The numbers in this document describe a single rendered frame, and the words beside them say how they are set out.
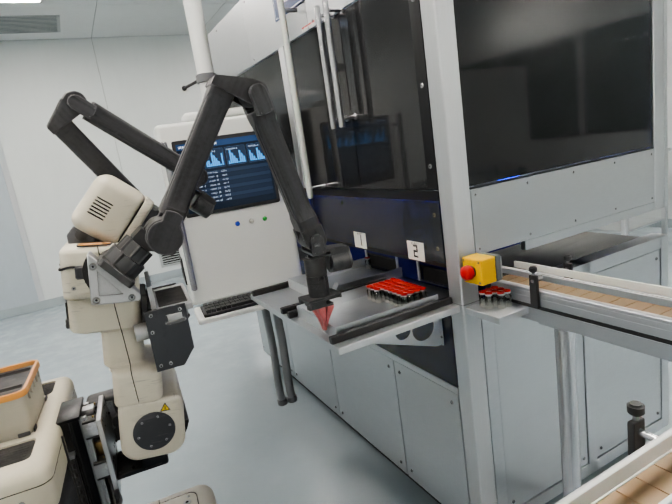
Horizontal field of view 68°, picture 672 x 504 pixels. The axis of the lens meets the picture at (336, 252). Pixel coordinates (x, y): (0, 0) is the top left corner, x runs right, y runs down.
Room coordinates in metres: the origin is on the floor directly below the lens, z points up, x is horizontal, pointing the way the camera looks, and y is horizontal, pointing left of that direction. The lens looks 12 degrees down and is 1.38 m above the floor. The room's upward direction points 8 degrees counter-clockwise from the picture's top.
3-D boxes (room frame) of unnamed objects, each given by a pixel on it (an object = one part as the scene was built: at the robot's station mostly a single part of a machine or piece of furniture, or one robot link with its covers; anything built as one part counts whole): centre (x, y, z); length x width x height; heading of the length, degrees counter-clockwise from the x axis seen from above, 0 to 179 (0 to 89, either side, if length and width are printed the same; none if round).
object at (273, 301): (1.60, -0.03, 0.87); 0.70 x 0.48 x 0.02; 26
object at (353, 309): (1.43, -0.07, 0.90); 0.34 x 0.26 x 0.04; 116
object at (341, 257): (1.30, 0.02, 1.11); 0.11 x 0.09 x 0.12; 113
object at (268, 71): (2.49, 0.22, 1.50); 0.49 x 0.01 x 0.59; 26
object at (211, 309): (1.97, 0.37, 0.82); 0.40 x 0.14 x 0.02; 110
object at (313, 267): (1.29, 0.05, 1.07); 0.07 x 0.06 x 0.07; 113
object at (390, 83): (1.60, -0.22, 1.50); 0.43 x 0.01 x 0.59; 26
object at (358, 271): (1.78, -0.02, 0.90); 0.34 x 0.26 x 0.04; 116
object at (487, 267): (1.31, -0.38, 0.99); 0.08 x 0.07 x 0.07; 116
